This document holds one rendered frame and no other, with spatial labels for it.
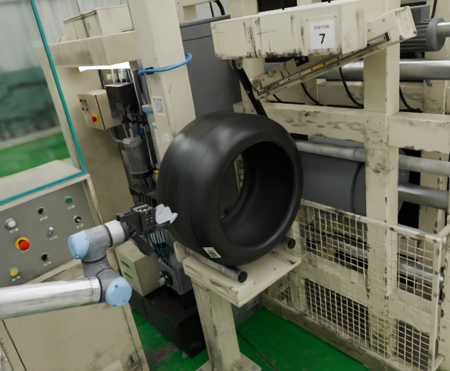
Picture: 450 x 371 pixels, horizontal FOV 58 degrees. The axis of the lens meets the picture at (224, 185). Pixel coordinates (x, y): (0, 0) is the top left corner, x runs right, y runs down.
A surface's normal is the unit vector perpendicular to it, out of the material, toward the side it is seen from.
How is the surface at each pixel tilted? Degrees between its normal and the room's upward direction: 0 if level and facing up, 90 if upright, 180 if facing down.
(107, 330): 90
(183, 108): 90
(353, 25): 90
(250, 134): 79
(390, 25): 90
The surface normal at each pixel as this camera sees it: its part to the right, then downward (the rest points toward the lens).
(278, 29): -0.75, 0.36
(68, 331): 0.65, 0.20
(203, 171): -0.07, -0.07
